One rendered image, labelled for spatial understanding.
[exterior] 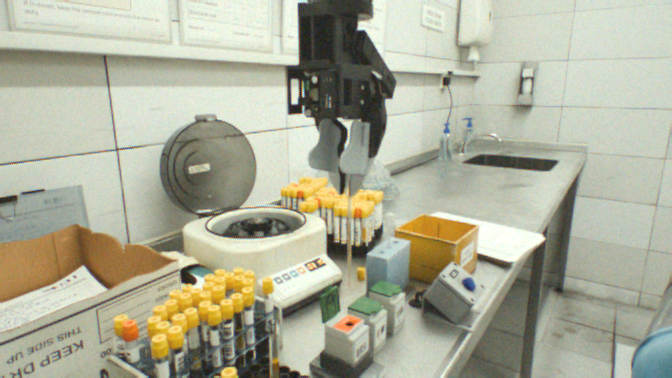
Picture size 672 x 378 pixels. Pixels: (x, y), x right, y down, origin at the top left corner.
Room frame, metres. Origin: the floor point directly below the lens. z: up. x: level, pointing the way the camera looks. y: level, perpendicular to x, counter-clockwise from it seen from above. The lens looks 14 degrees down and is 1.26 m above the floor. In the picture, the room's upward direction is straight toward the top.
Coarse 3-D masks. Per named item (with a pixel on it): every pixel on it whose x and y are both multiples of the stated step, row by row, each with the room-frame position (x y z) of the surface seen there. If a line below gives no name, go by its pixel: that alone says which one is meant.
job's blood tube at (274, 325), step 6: (276, 318) 0.47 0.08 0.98; (270, 324) 0.46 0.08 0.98; (276, 324) 0.46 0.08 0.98; (270, 330) 0.46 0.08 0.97; (276, 330) 0.46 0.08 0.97; (270, 336) 0.46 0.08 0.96; (276, 336) 0.46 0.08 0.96; (270, 342) 0.46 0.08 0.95; (276, 342) 0.46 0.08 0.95; (270, 348) 0.46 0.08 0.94; (276, 348) 0.46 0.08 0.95; (270, 354) 0.46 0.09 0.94; (276, 354) 0.46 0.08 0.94; (270, 360) 0.46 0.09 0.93; (276, 360) 0.46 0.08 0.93; (270, 366) 0.46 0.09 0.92; (276, 366) 0.46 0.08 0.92; (270, 372) 0.46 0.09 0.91; (276, 372) 0.46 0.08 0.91
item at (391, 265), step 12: (396, 240) 0.75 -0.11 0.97; (408, 240) 0.75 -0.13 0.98; (372, 252) 0.69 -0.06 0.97; (384, 252) 0.69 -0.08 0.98; (396, 252) 0.70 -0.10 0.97; (408, 252) 0.74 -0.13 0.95; (372, 264) 0.68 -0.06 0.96; (384, 264) 0.67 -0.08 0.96; (396, 264) 0.70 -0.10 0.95; (408, 264) 0.75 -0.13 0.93; (372, 276) 0.68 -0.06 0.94; (384, 276) 0.67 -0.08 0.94; (396, 276) 0.70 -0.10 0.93; (408, 276) 0.75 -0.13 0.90; (408, 288) 0.73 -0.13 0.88
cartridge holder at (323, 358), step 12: (312, 360) 0.51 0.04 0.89; (324, 360) 0.50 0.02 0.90; (336, 360) 0.49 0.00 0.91; (360, 360) 0.48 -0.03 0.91; (372, 360) 0.51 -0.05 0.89; (324, 372) 0.49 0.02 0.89; (336, 372) 0.49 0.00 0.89; (348, 372) 0.47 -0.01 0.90; (360, 372) 0.48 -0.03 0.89; (372, 372) 0.49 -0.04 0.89; (384, 372) 0.50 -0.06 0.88
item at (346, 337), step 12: (324, 324) 0.50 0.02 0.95; (336, 324) 0.50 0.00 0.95; (348, 324) 0.51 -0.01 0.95; (360, 324) 0.51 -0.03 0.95; (324, 336) 0.50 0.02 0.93; (336, 336) 0.49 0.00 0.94; (348, 336) 0.48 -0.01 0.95; (360, 336) 0.49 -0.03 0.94; (324, 348) 0.50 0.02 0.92; (336, 348) 0.49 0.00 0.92; (348, 348) 0.48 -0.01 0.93; (360, 348) 0.49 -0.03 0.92; (348, 360) 0.48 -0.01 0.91
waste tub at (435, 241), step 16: (416, 224) 0.89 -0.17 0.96; (432, 224) 0.90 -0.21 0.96; (448, 224) 0.88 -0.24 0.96; (464, 224) 0.86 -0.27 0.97; (416, 240) 0.79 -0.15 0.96; (432, 240) 0.77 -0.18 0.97; (448, 240) 0.88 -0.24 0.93; (464, 240) 0.78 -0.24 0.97; (416, 256) 0.79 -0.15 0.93; (432, 256) 0.77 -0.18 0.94; (448, 256) 0.75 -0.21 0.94; (464, 256) 0.78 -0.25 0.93; (416, 272) 0.79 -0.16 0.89; (432, 272) 0.77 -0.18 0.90
